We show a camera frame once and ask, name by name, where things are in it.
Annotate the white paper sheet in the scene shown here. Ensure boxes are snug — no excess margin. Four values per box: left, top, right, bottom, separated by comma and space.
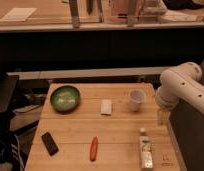
0, 8, 36, 22

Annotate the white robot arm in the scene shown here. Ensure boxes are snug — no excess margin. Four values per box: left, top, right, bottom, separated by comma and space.
155, 62, 204, 125

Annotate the green ceramic bowl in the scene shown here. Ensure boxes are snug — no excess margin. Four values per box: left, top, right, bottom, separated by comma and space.
50, 85, 81, 112

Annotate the black phone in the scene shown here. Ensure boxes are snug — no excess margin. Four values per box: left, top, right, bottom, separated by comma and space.
41, 132, 59, 156

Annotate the orange carrot toy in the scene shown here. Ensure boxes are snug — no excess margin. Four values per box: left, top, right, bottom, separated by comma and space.
90, 137, 98, 161

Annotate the white rectangular block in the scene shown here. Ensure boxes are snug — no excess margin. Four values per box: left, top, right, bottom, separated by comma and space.
101, 99, 112, 115

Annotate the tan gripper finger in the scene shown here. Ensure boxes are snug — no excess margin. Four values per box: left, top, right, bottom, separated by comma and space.
157, 109, 169, 125

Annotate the black chair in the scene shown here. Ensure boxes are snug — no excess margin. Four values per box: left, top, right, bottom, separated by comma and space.
0, 73, 41, 171

